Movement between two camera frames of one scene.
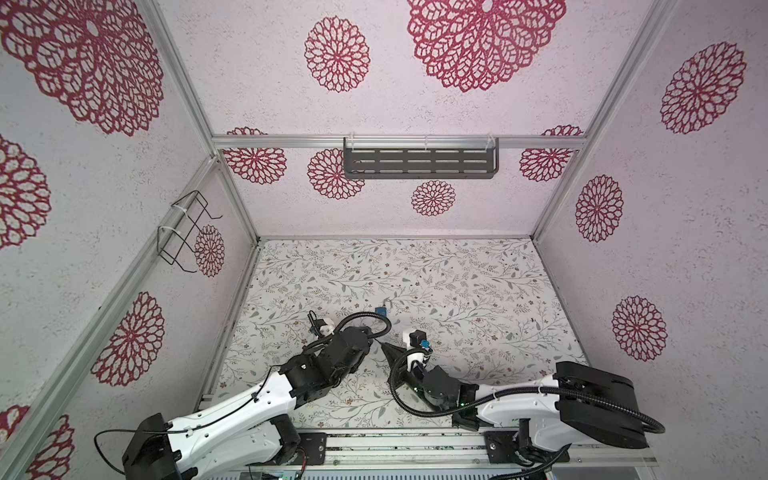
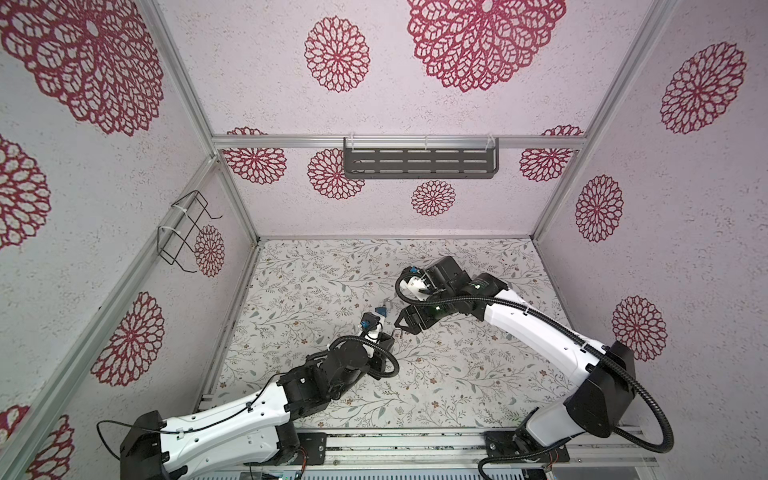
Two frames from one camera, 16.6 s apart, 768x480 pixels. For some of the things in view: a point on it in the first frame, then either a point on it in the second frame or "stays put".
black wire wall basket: (178, 227) stays put
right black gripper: (393, 352) -> (408, 314)
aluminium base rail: (443, 452) stays put
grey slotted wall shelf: (420, 157) stays put
